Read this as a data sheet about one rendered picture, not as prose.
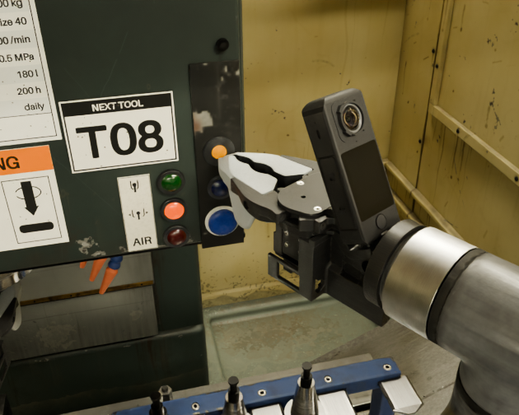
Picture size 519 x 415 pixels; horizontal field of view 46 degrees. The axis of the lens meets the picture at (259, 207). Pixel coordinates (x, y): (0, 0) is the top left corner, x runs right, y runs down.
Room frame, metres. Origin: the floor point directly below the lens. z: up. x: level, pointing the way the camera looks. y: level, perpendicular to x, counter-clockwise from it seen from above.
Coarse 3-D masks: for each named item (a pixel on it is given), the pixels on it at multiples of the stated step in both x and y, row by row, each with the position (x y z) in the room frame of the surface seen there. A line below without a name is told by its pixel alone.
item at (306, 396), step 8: (312, 384) 0.62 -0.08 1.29; (296, 392) 0.62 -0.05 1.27; (304, 392) 0.61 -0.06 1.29; (312, 392) 0.61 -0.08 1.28; (296, 400) 0.62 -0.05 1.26; (304, 400) 0.61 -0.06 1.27; (312, 400) 0.61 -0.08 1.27; (296, 408) 0.61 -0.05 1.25; (304, 408) 0.61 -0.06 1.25; (312, 408) 0.61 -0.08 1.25
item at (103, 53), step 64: (64, 0) 0.50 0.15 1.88; (128, 0) 0.51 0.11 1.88; (192, 0) 0.52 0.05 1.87; (64, 64) 0.49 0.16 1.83; (128, 64) 0.51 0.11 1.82; (192, 128) 0.52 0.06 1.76; (64, 192) 0.49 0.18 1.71; (192, 192) 0.52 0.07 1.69; (0, 256) 0.47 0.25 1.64; (64, 256) 0.49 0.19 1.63
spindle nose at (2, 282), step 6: (30, 270) 0.63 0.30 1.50; (0, 276) 0.59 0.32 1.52; (6, 276) 0.60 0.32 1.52; (12, 276) 0.60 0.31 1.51; (18, 276) 0.61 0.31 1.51; (24, 276) 0.62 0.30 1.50; (0, 282) 0.59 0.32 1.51; (6, 282) 0.60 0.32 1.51; (12, 282) 0.60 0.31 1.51; (0, 288) 0.59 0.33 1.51
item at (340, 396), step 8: (328, 392) 0.67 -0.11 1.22; (336, 392) 0.67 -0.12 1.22; (344, 392) 0.67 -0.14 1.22; (320, 400) 0.65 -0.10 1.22; (328, 400) 0.65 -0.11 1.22; (336, 400) 0.65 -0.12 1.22; (344, 400) 0.65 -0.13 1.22; (328, 408) 0.64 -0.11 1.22; (336, 408) 0.64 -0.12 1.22; (344, 408) 0.64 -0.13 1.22; (352, 408) 0.64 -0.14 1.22
